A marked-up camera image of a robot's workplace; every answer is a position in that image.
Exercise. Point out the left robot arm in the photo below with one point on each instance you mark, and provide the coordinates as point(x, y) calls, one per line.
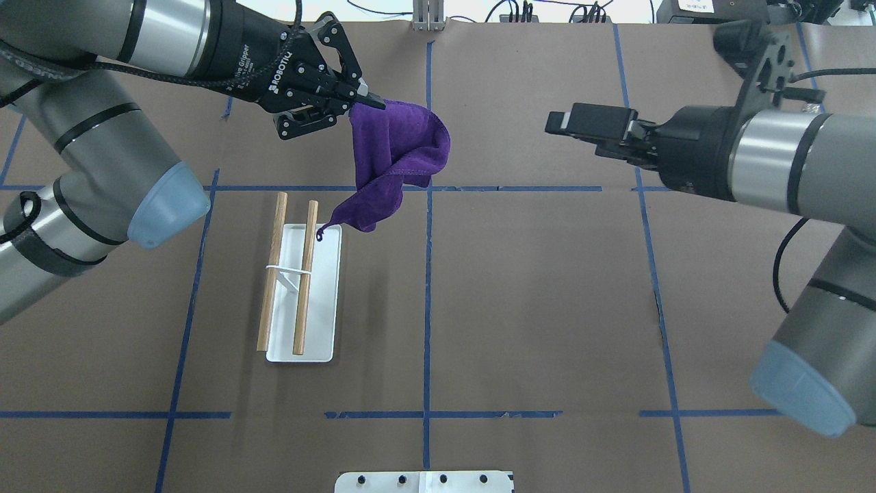
point(125, 183)

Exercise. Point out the white towel rack with wooden bars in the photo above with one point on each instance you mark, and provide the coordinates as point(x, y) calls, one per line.
point(298, 317)

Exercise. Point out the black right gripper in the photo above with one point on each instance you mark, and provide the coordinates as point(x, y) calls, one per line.
point(694, 144)

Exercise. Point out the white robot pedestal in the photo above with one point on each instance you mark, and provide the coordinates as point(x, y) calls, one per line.
point(489, 480)

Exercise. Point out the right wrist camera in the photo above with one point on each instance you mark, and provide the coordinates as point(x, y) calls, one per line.
point(764, 60)

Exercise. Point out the aluminium frame post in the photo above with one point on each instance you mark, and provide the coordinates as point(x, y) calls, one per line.
point(428, 15)

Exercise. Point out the purple towel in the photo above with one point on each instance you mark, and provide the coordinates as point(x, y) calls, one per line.
point(403, 144)

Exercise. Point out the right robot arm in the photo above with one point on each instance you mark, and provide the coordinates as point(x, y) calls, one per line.
point(818, 369)

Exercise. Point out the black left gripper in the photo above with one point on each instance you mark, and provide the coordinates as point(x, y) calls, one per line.
point(254, 60)

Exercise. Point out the black mini computer box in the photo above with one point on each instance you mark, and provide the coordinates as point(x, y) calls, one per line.
point(719, 12)

